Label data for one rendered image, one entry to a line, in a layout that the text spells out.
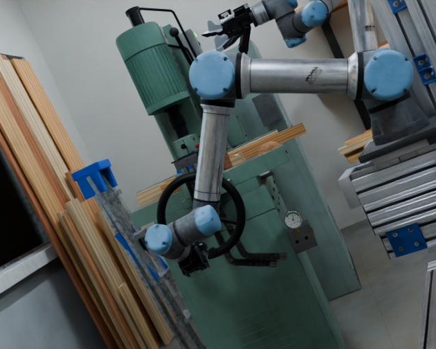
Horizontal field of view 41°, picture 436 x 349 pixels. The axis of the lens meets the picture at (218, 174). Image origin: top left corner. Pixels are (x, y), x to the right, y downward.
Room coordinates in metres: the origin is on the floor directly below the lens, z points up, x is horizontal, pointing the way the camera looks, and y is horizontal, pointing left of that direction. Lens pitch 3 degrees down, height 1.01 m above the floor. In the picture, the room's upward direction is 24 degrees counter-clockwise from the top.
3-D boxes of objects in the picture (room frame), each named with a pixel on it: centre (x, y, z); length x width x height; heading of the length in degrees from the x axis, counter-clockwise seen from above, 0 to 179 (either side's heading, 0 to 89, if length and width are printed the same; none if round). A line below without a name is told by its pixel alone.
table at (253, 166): (2.08, 0.04, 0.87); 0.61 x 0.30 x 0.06; 82
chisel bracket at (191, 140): (2.21, 0.05, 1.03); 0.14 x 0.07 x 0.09; 172
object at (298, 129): (2.18, -0.07, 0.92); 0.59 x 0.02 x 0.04; 82
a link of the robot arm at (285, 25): (2.02, -0.45, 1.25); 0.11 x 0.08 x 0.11; 22
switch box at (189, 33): (2.49, -0.13, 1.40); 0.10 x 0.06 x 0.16; 172
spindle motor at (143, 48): (2.19, 0.06, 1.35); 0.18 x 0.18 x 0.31
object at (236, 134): (2.36, -0.12, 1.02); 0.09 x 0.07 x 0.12; 82
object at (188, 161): (2.00, 0.05, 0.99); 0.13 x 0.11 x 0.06; 82
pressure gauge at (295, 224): (1.95, -0.17, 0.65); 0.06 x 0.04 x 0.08; 82
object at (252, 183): (2.14, 0.07, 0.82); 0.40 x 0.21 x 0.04; 82
